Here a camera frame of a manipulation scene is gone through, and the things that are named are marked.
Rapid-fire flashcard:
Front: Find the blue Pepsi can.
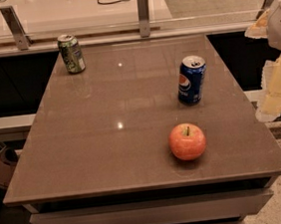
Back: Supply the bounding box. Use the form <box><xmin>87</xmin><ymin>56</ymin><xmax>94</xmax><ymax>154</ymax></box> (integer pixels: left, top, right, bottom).
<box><xmin>178</xmin><ymin>55</ymin><xmax>207</xmax><ymax>105</ymax></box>

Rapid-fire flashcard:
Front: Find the left metal rail bracket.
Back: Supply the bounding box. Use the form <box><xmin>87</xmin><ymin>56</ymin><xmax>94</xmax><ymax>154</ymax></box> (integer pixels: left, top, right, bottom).
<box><xmin>0</xmin><ymin>6</ymin><xmax>31</xmax><ymax>51</ymax></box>

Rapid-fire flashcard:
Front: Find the green soda can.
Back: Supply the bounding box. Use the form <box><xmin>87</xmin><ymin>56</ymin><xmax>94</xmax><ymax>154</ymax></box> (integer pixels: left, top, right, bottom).
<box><xmin>57</xmin><ymin>34</ymin><xmax>86</xmax><ymax>74</ymax></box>

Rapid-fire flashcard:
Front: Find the middle metal rail bracket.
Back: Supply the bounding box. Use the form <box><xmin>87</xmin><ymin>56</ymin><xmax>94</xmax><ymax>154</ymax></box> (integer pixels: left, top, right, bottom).
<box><xmin>137</xmin><ymin>0</ymin><xmax>150</xmax><ymax>38</ymax></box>

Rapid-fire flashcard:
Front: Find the grey table drawer front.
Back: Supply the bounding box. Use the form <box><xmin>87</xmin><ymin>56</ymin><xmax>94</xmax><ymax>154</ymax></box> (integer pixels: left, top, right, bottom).
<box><xmin>30</xmin><ymin>189</ymin><xmax>273</xmax><ymax>224</ymax></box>

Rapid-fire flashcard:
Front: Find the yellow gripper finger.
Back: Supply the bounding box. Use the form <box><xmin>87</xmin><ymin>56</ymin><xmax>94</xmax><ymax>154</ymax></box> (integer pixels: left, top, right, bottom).
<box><xmin>256</xmin><ymin>55</ymin><xmax>281</xmax><ymax>122</ymax></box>
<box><xmin>244</xmin><ymin>10</ymin><xmax>269</xmax><ymax>39</ymax></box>

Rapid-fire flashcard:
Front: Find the red apple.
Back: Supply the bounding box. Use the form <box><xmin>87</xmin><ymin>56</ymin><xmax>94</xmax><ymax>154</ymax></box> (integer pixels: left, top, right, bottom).
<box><xmin>168</xmin><ymin>123</ymin><xmax>206</xmax><ymax>161</ymax></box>

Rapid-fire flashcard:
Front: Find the dark object at left floor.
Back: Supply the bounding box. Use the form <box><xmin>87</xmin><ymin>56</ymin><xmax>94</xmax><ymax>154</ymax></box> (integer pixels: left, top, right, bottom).
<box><xmin>0</xmin><ymin>147</ymin><xmax>18</xmax><ymax>189</ymax></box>

